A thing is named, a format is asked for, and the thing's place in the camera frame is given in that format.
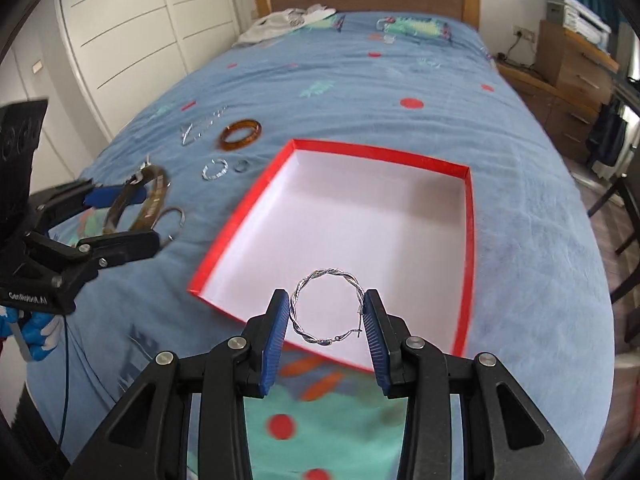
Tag dark tortoiseshell bangle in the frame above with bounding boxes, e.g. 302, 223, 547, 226
102, 162, 173, 235

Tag thin silver bangle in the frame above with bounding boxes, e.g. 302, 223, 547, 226
152, 206, 186, 249

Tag silver chain necklace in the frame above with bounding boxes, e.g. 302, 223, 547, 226
179, 105, 229, 148

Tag twisted silver hoop earring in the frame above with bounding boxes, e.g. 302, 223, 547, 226
288, 268, 364, 347

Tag white blue gloved hand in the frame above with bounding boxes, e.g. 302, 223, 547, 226
1, 307, 63, 362

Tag amber resin bangle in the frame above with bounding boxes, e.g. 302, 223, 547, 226
218, 119, 262, 152

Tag white wardrobe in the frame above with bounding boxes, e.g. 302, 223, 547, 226
58, 0, 239, 138

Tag black chair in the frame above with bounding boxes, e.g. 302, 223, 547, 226
584, 159, 640, 346

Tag red white shallow box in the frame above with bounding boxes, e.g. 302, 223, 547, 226
189, 140, 475, 370

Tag white garment on bed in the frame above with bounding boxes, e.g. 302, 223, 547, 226
234, 4, 336, 47

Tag blue patterned bedspread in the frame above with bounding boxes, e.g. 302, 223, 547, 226
26, 13, 614, 468

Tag wooden drawer chest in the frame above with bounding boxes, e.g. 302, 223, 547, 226
498, 20, 618, 160

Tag white printer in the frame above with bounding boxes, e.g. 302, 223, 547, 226
546, 0, 611, 51

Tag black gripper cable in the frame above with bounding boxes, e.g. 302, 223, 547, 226
56, 314, 72, 449

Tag wall power socket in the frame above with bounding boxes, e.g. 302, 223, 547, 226
513, 26, 536, 44

